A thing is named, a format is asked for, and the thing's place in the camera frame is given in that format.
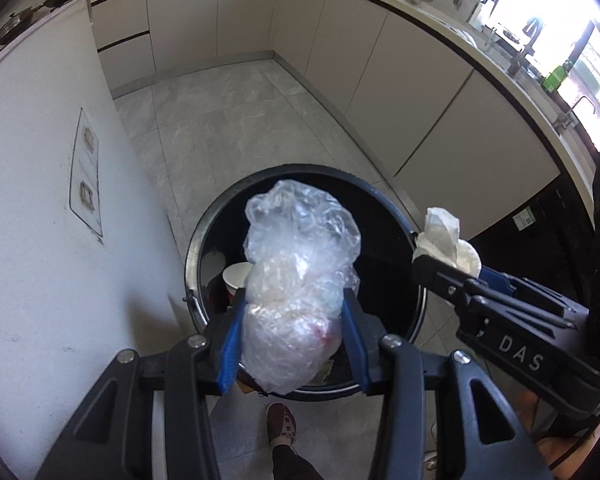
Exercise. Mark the window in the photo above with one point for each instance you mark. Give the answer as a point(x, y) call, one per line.
point(555, 10)

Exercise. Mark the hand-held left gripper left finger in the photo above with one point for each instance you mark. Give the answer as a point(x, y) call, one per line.
point(230, 355)

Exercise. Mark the white kitchen island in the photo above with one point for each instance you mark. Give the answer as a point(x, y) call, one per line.
point(30, 210)

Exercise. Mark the person's right leg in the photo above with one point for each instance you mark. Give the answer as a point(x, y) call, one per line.
point(297, 465)

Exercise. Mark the wok with glass lid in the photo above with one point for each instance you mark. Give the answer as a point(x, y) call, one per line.
point(10, 27)

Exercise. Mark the red paper cup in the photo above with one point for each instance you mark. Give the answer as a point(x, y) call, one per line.
point(235, 277)

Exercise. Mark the clear plastic bag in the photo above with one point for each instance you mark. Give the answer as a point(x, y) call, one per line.
point(300, 260)

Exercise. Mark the kitchen sink with faucet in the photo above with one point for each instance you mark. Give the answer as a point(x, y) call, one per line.
point(527, 45)

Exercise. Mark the kitchen counter with cabinets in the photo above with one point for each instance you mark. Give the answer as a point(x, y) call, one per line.
point(360, 60)

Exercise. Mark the person's right shoe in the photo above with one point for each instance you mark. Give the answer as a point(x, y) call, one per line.
point(281, 425)

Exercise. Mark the green bottle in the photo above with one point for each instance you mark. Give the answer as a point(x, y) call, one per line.
point(559, 76)

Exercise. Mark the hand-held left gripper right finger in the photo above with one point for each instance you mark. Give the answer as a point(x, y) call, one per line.
point(355, 345)

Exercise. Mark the person's right hand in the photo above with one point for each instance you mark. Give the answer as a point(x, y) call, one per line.
point(530, 415)

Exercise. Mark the white paper wrapper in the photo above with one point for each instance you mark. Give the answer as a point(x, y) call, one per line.
point(442, 237)

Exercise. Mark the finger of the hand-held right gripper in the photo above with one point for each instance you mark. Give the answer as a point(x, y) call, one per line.
point(495, 277)
point(445, 280)

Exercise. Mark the island socket panel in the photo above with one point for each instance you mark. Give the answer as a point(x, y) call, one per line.
point(86, 170)

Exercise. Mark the black trash bin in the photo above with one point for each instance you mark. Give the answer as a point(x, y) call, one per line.
point(380, 240)

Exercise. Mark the black built-in appliance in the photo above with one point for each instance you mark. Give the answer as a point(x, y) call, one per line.
point(545, 230)

